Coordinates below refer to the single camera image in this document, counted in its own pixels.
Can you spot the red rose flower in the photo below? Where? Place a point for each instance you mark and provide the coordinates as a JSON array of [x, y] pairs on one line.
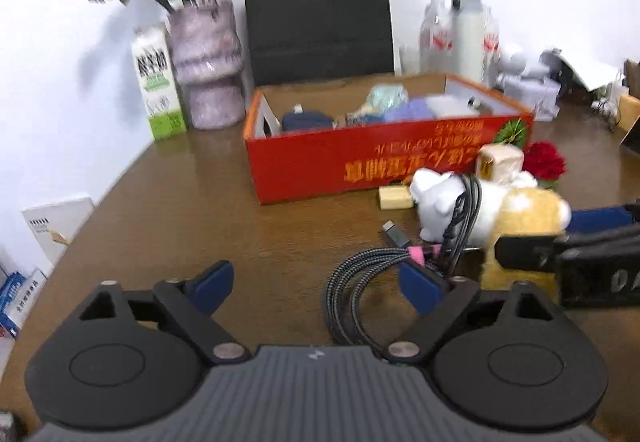
[[545, 160]]

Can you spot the white thermos bottle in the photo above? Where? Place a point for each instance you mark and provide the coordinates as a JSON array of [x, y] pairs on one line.
[[467, 37]]

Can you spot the white paper sheet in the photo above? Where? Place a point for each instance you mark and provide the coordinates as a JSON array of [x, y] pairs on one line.
[[592, 72]]

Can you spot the yellow sponge block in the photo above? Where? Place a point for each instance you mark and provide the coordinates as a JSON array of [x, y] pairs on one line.
[[630, 112]]

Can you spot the bread cube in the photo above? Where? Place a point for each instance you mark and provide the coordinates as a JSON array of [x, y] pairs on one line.
[[502, 162]]

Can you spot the clear glass cup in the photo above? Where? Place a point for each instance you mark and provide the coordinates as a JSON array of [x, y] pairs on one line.
[[409, 60]]

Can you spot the red cardboard box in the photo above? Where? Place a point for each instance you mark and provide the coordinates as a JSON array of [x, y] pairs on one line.
[[310, 162]]

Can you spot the blue and white boxes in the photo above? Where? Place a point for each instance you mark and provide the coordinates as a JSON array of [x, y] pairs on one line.
[[17, 302]]

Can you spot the pale tin box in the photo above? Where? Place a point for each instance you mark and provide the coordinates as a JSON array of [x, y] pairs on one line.
[[532, 95]]

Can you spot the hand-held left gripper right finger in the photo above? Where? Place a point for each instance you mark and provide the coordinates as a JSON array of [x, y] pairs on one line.
[[420, 289]]

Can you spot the white and yellow plush toy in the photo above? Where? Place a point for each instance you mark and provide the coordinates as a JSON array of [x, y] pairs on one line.
[[435, 202]]

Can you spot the navy pouch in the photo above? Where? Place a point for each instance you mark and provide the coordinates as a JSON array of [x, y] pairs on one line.
[[307, 121]]

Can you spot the black paper bag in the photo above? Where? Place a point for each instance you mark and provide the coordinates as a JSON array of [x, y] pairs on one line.
[[315, 12]]

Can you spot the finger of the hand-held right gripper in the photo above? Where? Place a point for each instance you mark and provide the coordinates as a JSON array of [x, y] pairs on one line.
[[597, 219], [525, 252]]

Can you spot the purple marbled vase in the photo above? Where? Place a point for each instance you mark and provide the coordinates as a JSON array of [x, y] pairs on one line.
[[207, 67]]

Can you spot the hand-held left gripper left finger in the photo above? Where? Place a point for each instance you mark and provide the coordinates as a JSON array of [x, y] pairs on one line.
[[215, 287]]

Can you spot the white robot figure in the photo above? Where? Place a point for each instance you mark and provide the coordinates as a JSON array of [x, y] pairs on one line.
[[517, 60]]

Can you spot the yellow eraser block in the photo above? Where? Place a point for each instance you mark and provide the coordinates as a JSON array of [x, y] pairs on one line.
[[395, 197]]

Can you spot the white and green milk carton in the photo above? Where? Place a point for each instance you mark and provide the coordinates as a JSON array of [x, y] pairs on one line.
[[157, 82]]

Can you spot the wooden desktop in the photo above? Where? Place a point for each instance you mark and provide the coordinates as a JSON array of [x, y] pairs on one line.
[[200, 202]]

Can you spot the purple cloth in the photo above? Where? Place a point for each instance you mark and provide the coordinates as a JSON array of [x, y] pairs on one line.
[[407, 113]]

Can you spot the clear plastic water bottle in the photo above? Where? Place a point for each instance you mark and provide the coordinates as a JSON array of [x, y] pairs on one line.
[[435, 37], [492, 47]]

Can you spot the brown paper bag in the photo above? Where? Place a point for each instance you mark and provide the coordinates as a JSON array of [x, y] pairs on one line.
[[632, 77]]

